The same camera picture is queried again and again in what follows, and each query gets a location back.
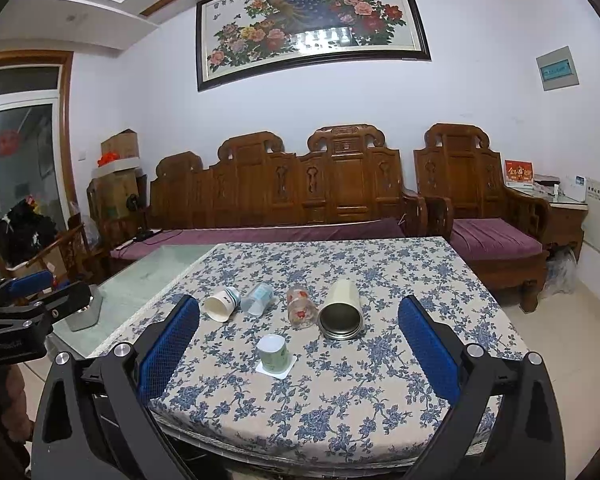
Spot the green white yogurt cup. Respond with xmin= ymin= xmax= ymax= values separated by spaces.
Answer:
xmin=255 ymin=334 xmax=297 ymax=377

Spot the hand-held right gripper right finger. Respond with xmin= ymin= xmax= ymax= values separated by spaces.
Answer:
xmin=397 ymin=295 xmax=567 ymax=480

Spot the brown cardboard box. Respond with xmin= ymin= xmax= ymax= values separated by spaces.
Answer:
xmin=100 ymin=130 xmax=141 ymax=161

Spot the carved wooden armchair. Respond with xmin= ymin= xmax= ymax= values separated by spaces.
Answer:
xmin=413 ymin=123 xmax=552 ymax=313

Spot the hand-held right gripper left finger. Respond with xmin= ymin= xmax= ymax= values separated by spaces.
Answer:
xmin=30 ymin=294 xmax=201 ymax=480

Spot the purple armchair cushion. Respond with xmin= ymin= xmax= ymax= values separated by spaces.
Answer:
xmin=451 ymin=217 xmax=545 ymax=261

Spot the large cardboard box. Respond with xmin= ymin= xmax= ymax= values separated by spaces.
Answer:
xmin=92 ymin=159 xmax=142 ymax=220

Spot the red desk calendar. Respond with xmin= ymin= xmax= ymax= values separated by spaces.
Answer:
xmin=503 ymin=160 xmax=535 ymax=190

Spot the small wall electrical panel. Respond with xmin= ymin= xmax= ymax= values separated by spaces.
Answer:
xmin=536 ymin=46 xmax=580 ymax=92

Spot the wooden chair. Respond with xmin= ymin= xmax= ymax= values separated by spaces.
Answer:
xmin=0 ymin=215 xmax=96 ymax=286

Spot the person's left forearm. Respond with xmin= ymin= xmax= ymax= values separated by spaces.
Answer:
xmin=0 ymin=364 xmax=35 ymax=480

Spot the framed peacock flower painting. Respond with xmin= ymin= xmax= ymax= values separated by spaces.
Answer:
xmin=195 ymin=0 xmax=432 ymax=93

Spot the glass door wooden frame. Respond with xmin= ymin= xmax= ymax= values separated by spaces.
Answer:
xmin=0 ymin=50 xmax=78 ymax=286

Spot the small black fan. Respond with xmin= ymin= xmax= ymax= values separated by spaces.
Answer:
xmin=124 ymin=192 xmax=163 ymax=241

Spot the cream metal tumbler cup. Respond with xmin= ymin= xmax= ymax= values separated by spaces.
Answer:
xmin=317 ymin=279 xmax=363 ymax=342

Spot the clear plastic bag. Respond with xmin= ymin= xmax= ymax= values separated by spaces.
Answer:
xmin=545 ymin=247 xmax=578 ymax=297

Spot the red printed glass cup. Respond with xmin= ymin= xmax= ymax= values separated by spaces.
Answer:
xmin=286 ymin=285 xmax=317 ymax=330

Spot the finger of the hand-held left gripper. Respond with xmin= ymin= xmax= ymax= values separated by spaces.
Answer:
xmin=0 ymin=270 xmax=54 ymax=312
xmin=29 ymin=281 xmax=94 ymax=324

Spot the dark clothes pile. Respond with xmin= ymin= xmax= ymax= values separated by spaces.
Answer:
xmin=0 ymin=200 xmax=58 ymax=266

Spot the purple sofa cushion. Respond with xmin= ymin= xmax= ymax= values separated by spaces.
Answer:
xmin=111 ymin=217 xmax=406 ymax=261

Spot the blue floral tablecloth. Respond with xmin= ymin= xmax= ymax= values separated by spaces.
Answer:
xmin=87 ymin=236 xmax=523 ymax=466

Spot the clear plastic cup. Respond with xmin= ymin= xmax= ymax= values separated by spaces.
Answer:
xmin=240 ymin=282 xmax=276 ymax=317

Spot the wooden side table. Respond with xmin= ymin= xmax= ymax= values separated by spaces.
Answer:
xmin=505 ymin=185 xmax=590 ymax=261

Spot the carved wooden sofa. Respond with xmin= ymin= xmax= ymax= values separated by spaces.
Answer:
xmin=111 ymin=122 xmax=428 ymax=281

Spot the white paper cup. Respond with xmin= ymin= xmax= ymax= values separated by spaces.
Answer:
xmin=203 ymin=287 xmax=242 ymax=323

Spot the large white wall cabinet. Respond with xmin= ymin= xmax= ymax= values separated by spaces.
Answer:
xmin=582 ymin=177 xmax=600 ymax=256

